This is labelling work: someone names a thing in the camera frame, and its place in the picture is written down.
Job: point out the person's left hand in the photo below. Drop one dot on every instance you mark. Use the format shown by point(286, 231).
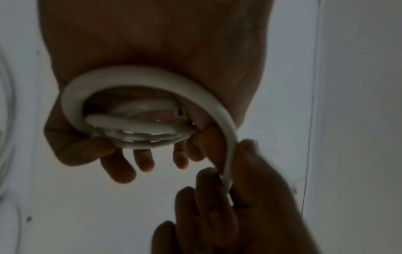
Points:
point(150, 37)

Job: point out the person's right hand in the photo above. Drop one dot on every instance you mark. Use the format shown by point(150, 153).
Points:
point(257, 210)

